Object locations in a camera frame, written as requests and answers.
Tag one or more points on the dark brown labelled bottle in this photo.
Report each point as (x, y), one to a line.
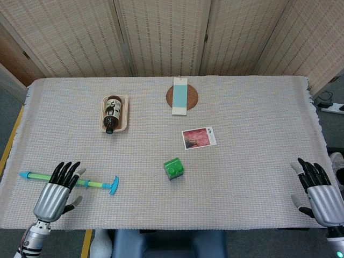
(112, 113)

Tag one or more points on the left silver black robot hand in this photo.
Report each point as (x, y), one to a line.
(51, 197)

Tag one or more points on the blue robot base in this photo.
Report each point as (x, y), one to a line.
(166, 244)

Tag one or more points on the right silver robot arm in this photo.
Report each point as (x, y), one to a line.
(336, 242)

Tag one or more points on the beige woven folding screen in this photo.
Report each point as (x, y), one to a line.
(161, 40)

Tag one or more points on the white power strip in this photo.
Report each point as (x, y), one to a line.
(333, 108)

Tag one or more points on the white shoe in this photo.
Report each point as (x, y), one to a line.
(338, 164)

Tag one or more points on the light blue white card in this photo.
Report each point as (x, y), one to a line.
(179, 96)

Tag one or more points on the green toy brick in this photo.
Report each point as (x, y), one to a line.
(173, 166)

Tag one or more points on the red photo postcard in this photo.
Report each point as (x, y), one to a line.
(197, 137)

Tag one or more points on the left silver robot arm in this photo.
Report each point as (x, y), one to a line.
(33, 239)

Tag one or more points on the beige plastic tray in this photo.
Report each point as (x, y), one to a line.
(125, 113)

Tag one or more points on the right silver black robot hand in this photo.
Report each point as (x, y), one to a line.
(325, 201)

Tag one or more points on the blue green toy water pump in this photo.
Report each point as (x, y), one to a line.
(94, 184)

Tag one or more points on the white woven tablecloth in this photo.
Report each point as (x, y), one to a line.
(242, 174)

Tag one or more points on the round brown woven coaster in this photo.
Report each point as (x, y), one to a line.
(193, 98)

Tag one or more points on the white rounded base cover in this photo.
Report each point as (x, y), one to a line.
(100, 246)

